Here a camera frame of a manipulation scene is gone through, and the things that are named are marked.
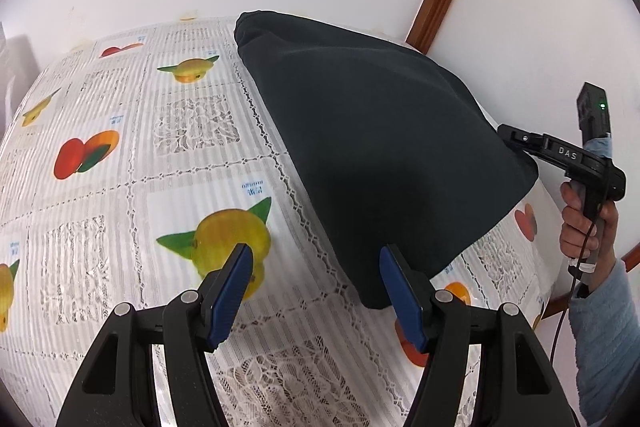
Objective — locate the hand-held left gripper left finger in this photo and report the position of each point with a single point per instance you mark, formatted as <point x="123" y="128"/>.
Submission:
<point x="227" y="292"/>

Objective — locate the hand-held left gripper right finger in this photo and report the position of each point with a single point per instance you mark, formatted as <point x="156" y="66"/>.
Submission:
<point x="400" y="292"/>

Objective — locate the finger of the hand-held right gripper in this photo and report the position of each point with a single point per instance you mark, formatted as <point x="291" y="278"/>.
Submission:
<point x="520" y="138"/>

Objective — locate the black T-shirt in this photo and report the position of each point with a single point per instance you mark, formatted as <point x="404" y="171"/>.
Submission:
<point x="380" y="137"/>

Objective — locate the person's right forearm blue sleeve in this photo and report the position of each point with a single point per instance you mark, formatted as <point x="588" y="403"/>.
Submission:
<point x="610" y="337"/>

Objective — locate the person's right hand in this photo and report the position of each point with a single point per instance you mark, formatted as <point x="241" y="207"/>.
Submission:
<point x="575" y="232"/>

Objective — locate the fruit print lace tablecloth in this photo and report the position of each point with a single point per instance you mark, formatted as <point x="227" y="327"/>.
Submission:
<point x="150" y="167"/>

